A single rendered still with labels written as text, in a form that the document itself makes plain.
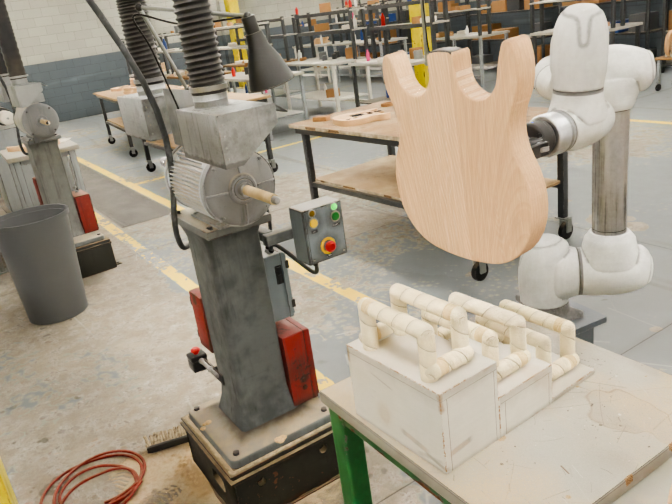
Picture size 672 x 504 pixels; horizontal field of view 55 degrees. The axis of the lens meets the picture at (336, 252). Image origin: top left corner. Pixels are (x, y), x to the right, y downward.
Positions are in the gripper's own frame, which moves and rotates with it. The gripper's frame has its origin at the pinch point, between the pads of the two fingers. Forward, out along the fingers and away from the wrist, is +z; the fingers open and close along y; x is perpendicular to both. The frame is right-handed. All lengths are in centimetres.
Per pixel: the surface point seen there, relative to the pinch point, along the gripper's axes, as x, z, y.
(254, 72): 17, -1, 81
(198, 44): 26, 12, 85
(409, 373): -33.0, 24.6, -4.1
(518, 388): -41.9, 5.6, -13.1
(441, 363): -29.7, 21.9, -10.1
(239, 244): -42, 0, 112
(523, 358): -38.6, 0.6, -10.5
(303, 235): -41, -17, 96
